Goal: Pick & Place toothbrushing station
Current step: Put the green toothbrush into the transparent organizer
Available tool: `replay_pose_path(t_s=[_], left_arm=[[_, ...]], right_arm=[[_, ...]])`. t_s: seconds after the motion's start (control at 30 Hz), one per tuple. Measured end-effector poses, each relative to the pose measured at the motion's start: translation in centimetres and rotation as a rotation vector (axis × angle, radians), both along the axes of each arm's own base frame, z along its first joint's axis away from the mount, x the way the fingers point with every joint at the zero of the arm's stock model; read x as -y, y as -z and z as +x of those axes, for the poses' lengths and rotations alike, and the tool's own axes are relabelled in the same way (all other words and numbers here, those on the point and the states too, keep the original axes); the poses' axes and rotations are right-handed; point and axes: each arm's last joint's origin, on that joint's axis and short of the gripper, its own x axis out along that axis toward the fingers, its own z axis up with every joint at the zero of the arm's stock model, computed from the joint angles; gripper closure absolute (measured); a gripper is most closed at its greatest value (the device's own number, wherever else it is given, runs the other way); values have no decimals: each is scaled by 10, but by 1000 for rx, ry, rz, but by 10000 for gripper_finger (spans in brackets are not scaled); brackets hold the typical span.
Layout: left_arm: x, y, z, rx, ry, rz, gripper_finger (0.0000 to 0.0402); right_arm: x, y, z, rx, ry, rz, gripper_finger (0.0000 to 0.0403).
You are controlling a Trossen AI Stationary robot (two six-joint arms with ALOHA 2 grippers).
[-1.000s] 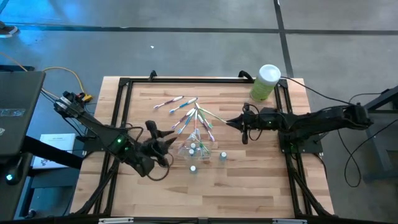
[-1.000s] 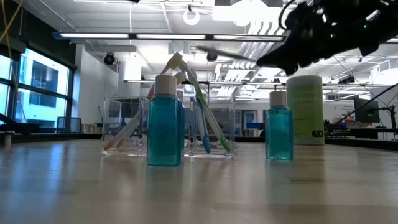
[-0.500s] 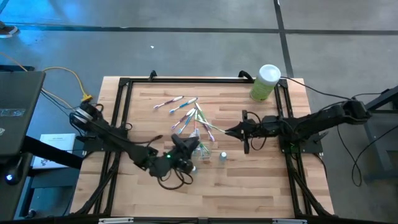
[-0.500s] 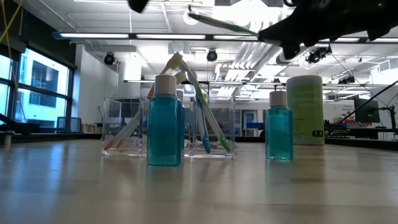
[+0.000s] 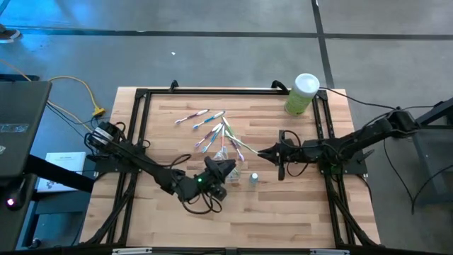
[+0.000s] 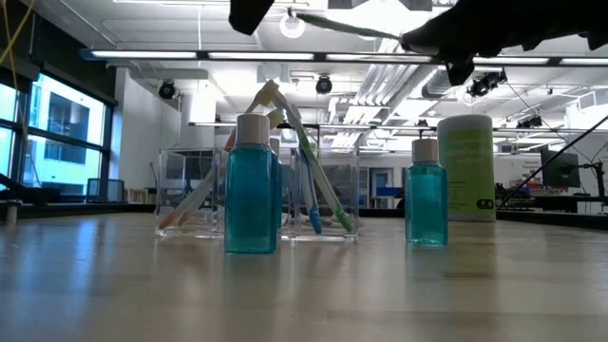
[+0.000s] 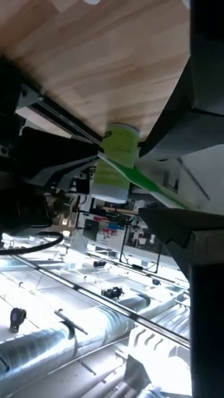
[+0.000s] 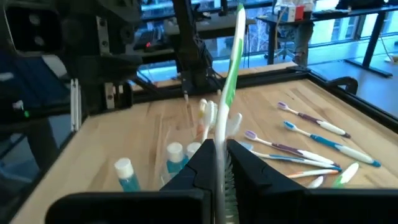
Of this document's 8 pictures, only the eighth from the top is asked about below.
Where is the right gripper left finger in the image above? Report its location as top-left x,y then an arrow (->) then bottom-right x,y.
44,138 -> 218,224

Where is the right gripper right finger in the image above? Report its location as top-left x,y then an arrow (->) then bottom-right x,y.
226,138 -> 398,224

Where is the dark desk with keyboard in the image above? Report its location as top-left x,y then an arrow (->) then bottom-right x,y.
133,12 -> 259,66

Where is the person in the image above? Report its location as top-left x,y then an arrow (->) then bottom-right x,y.
292,21 -> 315,67

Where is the black standing desk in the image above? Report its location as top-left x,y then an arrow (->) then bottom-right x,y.
256,4 -> 398,78

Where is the white blue box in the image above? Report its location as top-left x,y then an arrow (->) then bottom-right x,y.
277,4 -> 296,23

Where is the red box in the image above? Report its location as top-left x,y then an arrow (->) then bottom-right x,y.
294,4 -> 305,21

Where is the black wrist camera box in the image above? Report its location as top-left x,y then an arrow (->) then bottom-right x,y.
2,4 -> 63,57

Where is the black aluminium table frame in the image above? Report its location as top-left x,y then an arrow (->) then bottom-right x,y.
0,65 -> 398,224

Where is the black frame handle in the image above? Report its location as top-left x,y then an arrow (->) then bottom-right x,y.
325,76 -> 359,95

